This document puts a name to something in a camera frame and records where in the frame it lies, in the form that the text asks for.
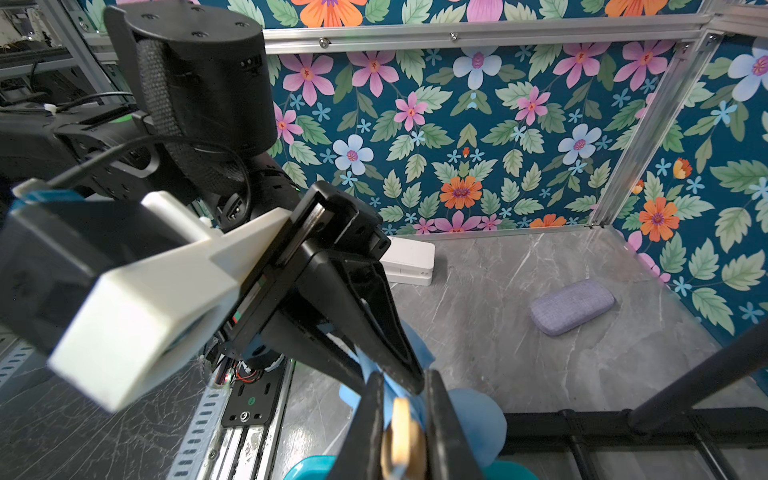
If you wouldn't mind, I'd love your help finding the black clothes rack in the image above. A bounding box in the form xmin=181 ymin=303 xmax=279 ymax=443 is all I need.
xmin=502 ymin=322 xmax=767 ymax=479

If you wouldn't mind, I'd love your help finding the white box on table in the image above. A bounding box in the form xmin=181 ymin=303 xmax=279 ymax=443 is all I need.
xmin=380 ymin=237 xmax=436 ymax=286

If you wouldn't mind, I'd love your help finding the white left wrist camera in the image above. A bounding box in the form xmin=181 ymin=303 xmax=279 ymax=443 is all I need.
xmin=0 ymin=188 xmax=292 ymax=414

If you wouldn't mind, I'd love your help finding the light blue t-shirt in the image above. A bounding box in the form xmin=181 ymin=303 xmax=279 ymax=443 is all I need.
xmin=347 ymin=346 xmax=508 ymax=469

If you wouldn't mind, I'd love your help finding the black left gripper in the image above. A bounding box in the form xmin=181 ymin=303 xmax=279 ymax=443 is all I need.
xmin=222 ymin=181 xmax=425 ymax=394

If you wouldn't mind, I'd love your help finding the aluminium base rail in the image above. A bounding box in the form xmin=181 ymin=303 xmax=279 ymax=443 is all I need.
xmin=166 ymin=360 xmax=295 ymax=479

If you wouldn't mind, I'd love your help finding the teal basket under shirt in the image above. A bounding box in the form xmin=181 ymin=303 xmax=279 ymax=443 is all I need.
xmin=283 ymin=454 xmax=541 ymax=480

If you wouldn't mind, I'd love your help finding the beige wooden clothespin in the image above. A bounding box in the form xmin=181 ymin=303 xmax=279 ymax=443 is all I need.
xmin=380 ymin=397 xmax=427 ymax=480

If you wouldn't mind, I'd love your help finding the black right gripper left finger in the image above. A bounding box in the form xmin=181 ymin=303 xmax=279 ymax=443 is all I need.
xmin=327 ymin=372 xmax=384 ymax=480

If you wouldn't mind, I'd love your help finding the grey purple cylinder roller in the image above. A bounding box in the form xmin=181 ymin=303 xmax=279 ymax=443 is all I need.
xmin=530 ymin=279 xmax=616 ymax=337

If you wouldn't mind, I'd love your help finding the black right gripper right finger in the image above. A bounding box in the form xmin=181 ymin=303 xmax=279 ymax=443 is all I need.
xmin=425 ymin=370 xmax=483 ymax=480

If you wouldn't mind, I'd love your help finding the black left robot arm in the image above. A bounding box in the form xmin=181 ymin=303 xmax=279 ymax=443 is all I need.
xmin=1 ymin=1 xmax=424 ymax=412

